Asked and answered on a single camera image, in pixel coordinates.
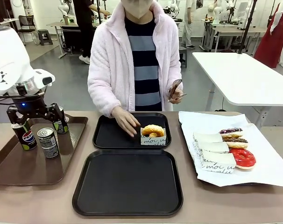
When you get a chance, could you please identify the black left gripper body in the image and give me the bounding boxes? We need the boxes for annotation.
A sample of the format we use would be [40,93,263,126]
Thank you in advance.
[12,92,50,119]

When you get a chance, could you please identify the brown metal tongs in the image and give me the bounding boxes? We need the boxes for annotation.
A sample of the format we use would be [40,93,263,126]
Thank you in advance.
[167,79,187,103]

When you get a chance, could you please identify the white printed donut box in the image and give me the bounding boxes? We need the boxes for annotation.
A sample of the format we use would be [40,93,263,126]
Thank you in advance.
[200,150,237,176]

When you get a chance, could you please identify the purple frosted donut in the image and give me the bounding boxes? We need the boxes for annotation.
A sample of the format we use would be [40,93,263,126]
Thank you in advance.
[219,127,244,140]

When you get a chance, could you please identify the chocolate sprinkle donut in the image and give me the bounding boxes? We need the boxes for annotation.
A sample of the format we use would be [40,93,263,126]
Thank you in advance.
[222,137,249,150]

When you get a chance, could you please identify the red frosted donut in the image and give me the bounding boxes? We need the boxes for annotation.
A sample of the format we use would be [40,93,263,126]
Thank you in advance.
[228,148,257,170]

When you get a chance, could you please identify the person's right forearm pink sleeve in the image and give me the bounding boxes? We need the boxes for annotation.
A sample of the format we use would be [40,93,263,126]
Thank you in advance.
[87,70,126,118]

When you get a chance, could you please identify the person's left forearm pink sleeve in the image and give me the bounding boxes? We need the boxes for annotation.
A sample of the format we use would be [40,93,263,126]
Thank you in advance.
[163,53,184,91]

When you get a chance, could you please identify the person's right hand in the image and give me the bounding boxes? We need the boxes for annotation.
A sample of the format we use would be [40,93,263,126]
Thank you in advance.
[111,106,142,138]

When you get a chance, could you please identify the person's left hand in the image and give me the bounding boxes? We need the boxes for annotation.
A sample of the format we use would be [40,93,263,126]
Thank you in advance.
[168,85,184,105]

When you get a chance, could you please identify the brown plastic tray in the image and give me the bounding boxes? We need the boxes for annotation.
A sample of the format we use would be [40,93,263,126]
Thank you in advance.
[0,113,89,187]

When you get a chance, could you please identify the small black tray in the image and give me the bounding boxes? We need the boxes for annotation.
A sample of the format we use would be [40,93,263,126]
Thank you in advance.
[92,112,172,150]

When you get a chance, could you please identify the grey step stool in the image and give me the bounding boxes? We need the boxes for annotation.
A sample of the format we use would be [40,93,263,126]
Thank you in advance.
[37,29,54,46]

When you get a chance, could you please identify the black office chair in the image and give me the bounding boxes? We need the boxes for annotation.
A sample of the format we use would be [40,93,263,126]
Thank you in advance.
[16,14,39,45]

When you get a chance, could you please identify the beige background workbench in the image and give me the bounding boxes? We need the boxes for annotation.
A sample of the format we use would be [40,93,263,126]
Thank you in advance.
[46,21,97,59]

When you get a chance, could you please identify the plain glazed donut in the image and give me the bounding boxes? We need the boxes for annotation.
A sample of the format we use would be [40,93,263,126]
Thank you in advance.
[141,124,165,139]

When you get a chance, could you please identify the bystander in black clothes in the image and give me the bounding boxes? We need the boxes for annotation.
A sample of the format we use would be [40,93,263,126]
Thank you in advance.
[72,0,111,65]

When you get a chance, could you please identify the large black tray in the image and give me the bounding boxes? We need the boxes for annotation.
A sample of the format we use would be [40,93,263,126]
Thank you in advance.
[72,149,184,217]

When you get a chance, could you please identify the person in pink jacket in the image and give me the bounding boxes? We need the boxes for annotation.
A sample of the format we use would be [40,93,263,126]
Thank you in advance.
[87,0,184,119]

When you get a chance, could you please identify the bystander in beige clothes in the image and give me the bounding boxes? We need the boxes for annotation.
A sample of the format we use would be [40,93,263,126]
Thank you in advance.
[180,0,196,49]

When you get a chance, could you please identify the white folding table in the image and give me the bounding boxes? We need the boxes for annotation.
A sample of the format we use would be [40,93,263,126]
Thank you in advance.
[192,51,283,128]

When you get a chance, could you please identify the grey background workbench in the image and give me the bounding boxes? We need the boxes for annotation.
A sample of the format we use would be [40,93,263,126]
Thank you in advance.
[199,18,268,52]

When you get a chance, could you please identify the white paper sheet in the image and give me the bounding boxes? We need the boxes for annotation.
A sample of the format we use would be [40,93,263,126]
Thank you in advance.
[178,111,283,188]

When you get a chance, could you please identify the black tripod pole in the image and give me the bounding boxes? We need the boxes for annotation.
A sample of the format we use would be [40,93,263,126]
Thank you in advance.
[238,0,259,55]

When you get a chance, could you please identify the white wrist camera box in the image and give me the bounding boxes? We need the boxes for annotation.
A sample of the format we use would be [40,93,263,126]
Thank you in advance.
[33,69,56,91]

